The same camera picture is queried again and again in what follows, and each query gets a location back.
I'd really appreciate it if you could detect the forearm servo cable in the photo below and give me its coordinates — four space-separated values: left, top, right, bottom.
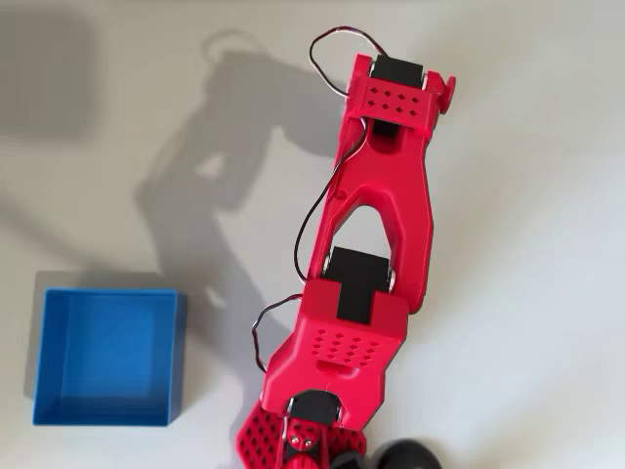
292 115 368 283

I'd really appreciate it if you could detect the red perforated robot base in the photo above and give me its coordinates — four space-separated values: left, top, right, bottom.
235 407 368 469

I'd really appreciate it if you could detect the black round disc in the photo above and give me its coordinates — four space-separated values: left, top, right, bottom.
373 439 443 469

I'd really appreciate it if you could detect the blue plastic box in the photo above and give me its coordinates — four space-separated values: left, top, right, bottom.
31 286 189 428

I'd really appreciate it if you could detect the looped elbow servo cable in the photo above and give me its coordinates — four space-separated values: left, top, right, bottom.
250 292 307 376

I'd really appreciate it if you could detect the looped wrist servo cable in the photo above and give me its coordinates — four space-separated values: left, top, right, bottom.
309 25 388 100

